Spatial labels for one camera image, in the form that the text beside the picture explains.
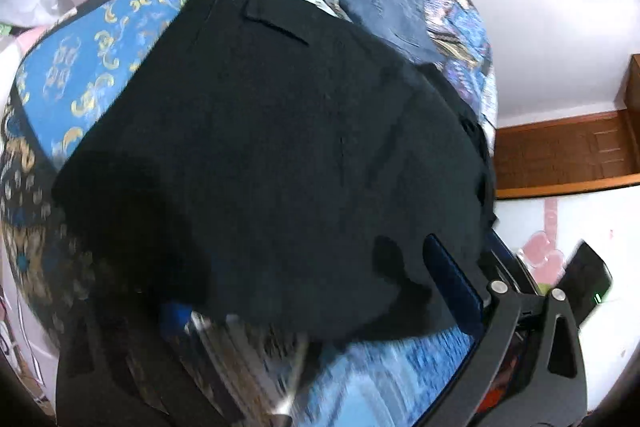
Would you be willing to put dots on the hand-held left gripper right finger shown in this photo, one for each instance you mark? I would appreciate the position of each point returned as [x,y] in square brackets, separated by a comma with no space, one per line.
[452,279]

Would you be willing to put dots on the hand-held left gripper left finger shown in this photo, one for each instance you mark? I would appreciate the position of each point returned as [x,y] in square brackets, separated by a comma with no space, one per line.
[175,314]

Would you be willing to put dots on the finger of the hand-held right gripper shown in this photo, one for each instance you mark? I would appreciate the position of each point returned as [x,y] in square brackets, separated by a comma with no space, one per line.
[512,264]

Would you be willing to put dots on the black pants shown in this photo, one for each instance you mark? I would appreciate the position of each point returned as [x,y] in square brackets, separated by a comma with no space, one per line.
[275,157]

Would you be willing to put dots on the wooden wardrobe with heart print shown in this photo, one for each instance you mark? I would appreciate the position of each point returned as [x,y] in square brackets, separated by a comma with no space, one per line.
[575,217]

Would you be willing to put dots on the brown wooden door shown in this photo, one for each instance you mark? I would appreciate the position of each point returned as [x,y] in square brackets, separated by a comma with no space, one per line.
[565,152]

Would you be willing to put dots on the blue patchwork bedspread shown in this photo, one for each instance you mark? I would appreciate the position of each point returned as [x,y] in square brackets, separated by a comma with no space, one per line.
[75,57]

